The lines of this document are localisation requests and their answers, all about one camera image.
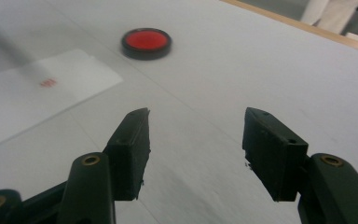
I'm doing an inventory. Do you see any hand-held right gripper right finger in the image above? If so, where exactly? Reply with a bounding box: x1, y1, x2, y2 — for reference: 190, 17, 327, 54
241, 106, 310, 203

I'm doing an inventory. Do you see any white paper sheet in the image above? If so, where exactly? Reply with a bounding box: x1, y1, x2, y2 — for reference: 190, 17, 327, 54
0, 48, 125, 154

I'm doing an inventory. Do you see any round red ink pad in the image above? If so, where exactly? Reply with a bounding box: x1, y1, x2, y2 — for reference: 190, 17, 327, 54
120, 27, 173, 62

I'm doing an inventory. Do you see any white desk frame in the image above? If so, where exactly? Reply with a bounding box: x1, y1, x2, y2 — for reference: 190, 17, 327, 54
300, 0, 358, 43

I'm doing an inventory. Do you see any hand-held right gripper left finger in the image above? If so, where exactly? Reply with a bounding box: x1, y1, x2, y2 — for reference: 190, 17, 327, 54
102, 106, 152, 202

